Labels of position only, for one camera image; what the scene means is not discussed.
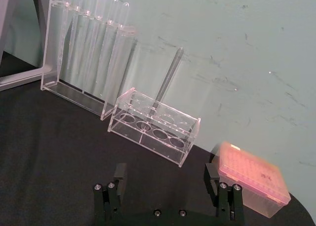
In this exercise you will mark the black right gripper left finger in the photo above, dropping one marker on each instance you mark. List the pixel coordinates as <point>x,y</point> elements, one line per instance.
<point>108,201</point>

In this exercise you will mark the tall clear acrylic tube rack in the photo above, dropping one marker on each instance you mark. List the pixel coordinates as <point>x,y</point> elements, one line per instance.
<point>51,50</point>

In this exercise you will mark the pale grey stand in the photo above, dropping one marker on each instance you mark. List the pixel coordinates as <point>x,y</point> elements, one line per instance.
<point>22,78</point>

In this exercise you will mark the grey translucent tube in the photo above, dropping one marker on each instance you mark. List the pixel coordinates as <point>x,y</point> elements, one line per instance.
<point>168,77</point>

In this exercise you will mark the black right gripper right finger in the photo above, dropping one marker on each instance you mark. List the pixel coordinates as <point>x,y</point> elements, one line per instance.
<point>229,201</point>

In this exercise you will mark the black table cloth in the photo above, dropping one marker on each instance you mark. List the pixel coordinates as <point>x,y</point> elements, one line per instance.
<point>49,149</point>

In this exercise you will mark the orange translucent tip box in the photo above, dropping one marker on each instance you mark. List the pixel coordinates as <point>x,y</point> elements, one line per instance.
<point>247,166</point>

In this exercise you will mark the clear plastic tube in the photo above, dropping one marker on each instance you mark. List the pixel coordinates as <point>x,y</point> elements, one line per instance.
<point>108,38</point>
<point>69,25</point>
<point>119,43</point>
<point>97,38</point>
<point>86,38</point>

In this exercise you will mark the low clear acrylic rack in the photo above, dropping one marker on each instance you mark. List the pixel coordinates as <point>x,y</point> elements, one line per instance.
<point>148,143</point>

